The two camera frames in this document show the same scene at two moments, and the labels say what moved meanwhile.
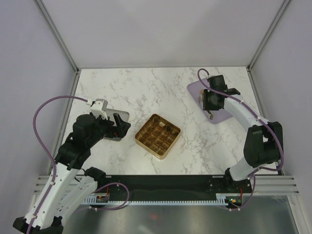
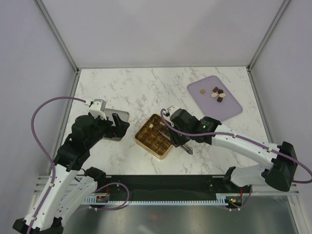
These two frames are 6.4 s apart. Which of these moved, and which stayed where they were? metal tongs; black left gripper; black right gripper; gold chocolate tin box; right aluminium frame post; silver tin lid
Moved: metal tongs; black right gripper
Stayed: silver tin lid; right aluminium frame post; black left gripper; gold chocolate tin box
